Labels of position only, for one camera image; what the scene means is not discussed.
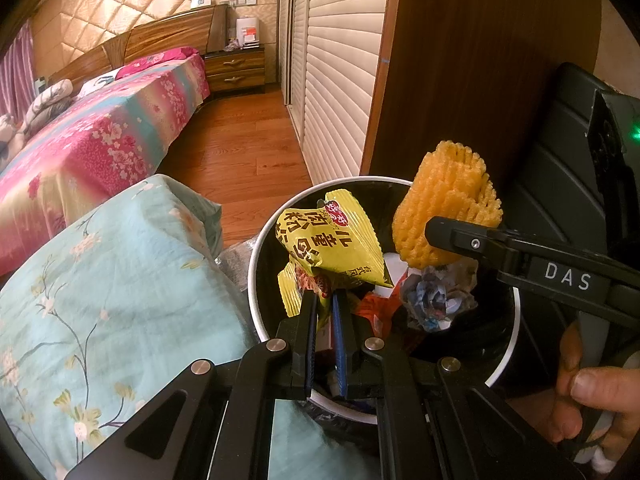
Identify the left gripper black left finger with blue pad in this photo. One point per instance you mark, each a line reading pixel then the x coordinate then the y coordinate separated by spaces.
pixel 213 421

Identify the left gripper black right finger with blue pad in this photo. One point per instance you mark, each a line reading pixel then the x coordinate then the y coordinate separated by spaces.
pixel 436 419

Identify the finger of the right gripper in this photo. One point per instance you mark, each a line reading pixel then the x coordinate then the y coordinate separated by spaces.
pixel 493 246

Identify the orange foam net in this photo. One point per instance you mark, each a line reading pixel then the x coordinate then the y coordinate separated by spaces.
pixel 451 182

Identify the white cartoon paper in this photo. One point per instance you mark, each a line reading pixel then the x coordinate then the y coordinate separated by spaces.
pixel 435 296

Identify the red snack wrapper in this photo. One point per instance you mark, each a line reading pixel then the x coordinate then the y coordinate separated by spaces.
pixel 379 311

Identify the yellow snack packet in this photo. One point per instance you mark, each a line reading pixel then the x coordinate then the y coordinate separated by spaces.
pixel 330 247

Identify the white black trash bin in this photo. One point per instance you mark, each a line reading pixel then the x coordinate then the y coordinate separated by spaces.
pixel 487 334

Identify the person's right hand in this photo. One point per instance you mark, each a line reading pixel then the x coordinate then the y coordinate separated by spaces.
pixel 612 389

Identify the floral teal tablecloth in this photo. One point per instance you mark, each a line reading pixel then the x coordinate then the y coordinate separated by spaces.
pixel 103 316

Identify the louvered sliding wardrobe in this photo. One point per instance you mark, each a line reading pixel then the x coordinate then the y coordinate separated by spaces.
pixel 328 59

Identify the bed with pink sheet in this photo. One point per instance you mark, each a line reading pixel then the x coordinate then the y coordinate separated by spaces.
pixel 104 143

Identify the wooden nightstand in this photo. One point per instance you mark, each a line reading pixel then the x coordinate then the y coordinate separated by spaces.
pixel 236 70

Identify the white orange box on nightstand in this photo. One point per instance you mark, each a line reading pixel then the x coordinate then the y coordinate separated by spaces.
pixel 247 32

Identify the white pillow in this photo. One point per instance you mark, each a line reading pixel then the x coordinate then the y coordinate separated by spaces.
pixel 97 83

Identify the wooden headboard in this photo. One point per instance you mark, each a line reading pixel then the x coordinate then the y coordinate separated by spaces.
pixel 203 29

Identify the pink pillow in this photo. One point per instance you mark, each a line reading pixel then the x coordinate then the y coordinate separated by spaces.
pixel 148 61

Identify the pink curtain right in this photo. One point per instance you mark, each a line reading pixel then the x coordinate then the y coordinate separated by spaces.
pixel 17 74

